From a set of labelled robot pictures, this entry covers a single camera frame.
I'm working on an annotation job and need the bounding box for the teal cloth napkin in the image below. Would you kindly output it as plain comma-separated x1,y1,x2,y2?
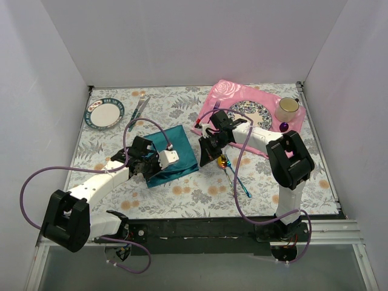
147,125,199,188

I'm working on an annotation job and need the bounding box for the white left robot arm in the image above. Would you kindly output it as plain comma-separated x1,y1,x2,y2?
40,136,161,252

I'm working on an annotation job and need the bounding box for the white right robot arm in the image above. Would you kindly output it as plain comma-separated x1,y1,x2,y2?
195,109,315,241

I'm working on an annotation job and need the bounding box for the iridescent gold spoon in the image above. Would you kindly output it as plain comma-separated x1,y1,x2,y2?
217,154,235,196

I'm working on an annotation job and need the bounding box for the iridescent blue fork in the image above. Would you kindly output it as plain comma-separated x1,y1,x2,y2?
226,157,252,198

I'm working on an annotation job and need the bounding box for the purple metallic fork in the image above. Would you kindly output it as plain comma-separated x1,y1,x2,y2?
213,101,221,109

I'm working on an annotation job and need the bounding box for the pink floral placemat cloth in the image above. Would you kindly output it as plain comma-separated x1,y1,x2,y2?
190,79,306,160

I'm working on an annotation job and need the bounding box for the green rimmed white plate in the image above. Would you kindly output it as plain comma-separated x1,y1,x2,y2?
84,98,125,130

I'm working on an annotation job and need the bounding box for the purple metallic spoon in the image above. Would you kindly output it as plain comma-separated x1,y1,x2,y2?
279,122,289,133

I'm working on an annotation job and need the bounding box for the cream ceramic mug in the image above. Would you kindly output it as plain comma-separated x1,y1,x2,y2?
275,98,304,122

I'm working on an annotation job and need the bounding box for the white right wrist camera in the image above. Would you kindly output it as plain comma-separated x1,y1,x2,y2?
195,118,214,138

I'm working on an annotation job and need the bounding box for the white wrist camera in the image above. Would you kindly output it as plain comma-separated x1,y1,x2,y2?
158,144,179,170
195,118,214,138

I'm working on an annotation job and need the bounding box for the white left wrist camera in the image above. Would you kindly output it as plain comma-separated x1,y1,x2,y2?
158,144,179,170

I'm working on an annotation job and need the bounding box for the green handled knife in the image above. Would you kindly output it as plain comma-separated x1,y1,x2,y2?
128,97,151,132

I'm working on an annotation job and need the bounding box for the green handled fork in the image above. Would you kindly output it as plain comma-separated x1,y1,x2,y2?
130,92,145,121

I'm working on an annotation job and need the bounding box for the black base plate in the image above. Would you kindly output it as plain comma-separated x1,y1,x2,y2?
51,212,348,257

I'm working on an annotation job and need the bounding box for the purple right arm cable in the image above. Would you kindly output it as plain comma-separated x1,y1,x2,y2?
196,107,312,265

